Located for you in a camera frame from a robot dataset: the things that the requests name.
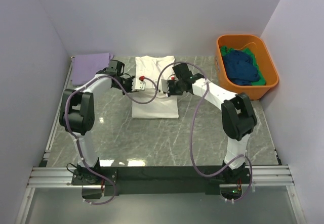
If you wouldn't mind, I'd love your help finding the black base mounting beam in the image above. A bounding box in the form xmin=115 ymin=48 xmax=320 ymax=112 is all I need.
xmin=71 ymin=166 xmax=251 ymax=199

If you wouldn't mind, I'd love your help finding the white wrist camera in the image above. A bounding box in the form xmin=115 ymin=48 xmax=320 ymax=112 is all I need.
xmin=159 ymin=76 xmax=176 ymax=97
xmin=133 ymin=76 xmax=146 ymax=91

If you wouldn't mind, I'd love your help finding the green t-shirt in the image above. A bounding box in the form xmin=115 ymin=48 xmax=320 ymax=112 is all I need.
xmin=220 ymin=46 xmax=266 ymax=86

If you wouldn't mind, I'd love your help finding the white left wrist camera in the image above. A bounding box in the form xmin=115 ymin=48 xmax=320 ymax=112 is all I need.
xmin=133 ymin=76 xmax=146 ymax=91

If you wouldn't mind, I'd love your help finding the aluminium extrusion rail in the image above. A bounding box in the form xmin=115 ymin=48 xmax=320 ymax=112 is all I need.
xmin=27 ymin=165 xmax=295 ymax=188

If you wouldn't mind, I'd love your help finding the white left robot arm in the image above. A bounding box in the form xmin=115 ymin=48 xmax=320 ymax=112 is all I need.
xmin=59 ymin=60 xmax=134 ymax=185

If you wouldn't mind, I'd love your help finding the blue t-shirt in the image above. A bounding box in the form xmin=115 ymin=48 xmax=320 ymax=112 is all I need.
xmin=222 ymin=50 xmax=260 ymax=86

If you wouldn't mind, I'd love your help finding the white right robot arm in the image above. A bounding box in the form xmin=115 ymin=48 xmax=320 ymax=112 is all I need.
xmin=163 ymin=62 xmax=257 ymax=183

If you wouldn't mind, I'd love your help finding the white t-shirt red print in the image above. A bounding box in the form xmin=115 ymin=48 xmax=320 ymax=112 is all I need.
xmin=132 ymin=56 xmax=179 ymax=119

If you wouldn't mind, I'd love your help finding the folded lavender t-shirt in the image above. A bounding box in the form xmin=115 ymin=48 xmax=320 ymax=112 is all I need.
xmin=70 ymin=53 xmax=114 ymax=86

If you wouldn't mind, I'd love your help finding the orange plastic bin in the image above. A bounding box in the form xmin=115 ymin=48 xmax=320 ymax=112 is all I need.
xmin=215 ymin=34 xmax=279 ymax=100

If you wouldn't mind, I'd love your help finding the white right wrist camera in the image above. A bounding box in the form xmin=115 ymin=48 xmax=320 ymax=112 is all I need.
xmin=159 ymin=76 xmax=176 ymax=97

